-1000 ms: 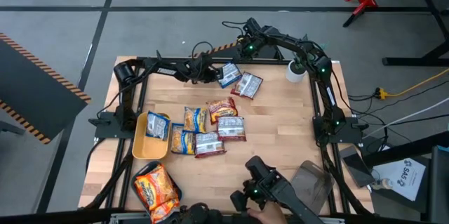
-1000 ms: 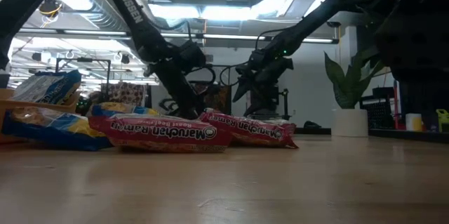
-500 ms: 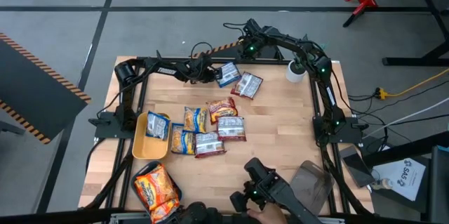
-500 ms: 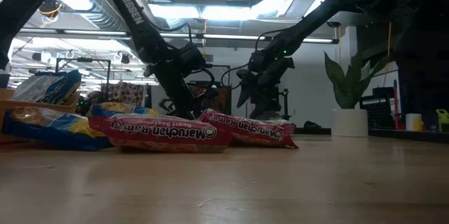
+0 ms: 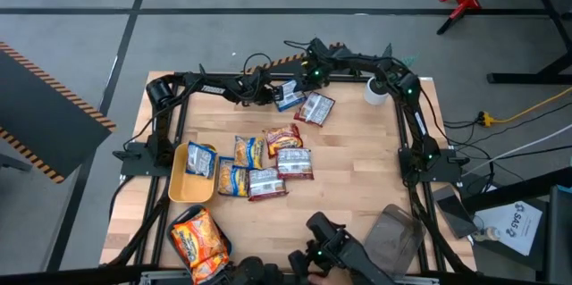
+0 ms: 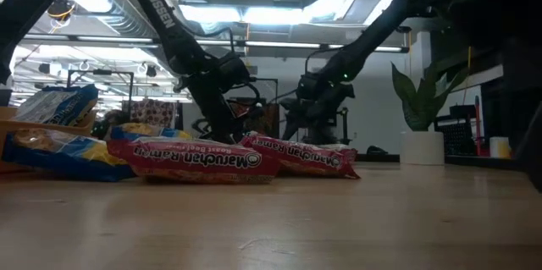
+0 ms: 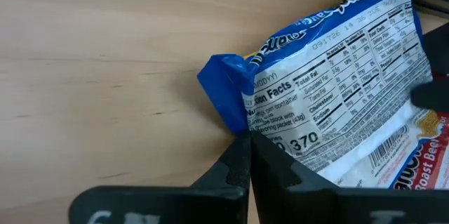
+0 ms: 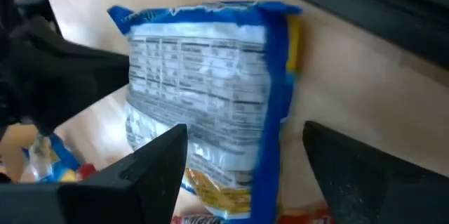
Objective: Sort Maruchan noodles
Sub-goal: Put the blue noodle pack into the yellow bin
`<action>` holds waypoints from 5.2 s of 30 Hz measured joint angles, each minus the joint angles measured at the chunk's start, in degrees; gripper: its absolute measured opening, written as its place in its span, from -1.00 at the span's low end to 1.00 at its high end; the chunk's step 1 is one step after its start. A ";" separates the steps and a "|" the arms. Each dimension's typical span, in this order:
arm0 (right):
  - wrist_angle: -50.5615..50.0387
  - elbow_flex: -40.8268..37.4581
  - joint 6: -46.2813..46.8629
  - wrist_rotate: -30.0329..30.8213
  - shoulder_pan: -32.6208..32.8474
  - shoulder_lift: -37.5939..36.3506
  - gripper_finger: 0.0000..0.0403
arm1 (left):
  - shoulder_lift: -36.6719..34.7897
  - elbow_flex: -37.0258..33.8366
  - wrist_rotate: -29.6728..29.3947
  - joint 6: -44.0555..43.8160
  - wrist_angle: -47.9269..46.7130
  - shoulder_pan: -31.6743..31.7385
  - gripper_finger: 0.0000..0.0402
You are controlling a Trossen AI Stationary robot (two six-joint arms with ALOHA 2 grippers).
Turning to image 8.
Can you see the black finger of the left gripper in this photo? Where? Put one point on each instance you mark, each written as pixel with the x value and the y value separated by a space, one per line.
pixel 38 13
pixel 70 76

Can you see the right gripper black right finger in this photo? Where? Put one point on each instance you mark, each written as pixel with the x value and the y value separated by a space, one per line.
pixel 368 196

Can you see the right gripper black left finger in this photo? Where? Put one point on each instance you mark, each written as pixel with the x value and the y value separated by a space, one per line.
pixel 140 192

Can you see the red Maruchan ramen pack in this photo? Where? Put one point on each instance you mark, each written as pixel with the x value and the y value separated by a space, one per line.
pixel 86 170
pixel 305 217
pixel 196 219

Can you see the blue Maruchan ramen pack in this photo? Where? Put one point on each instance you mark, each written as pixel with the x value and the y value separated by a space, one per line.
pixel 63 161
pixel 210 87

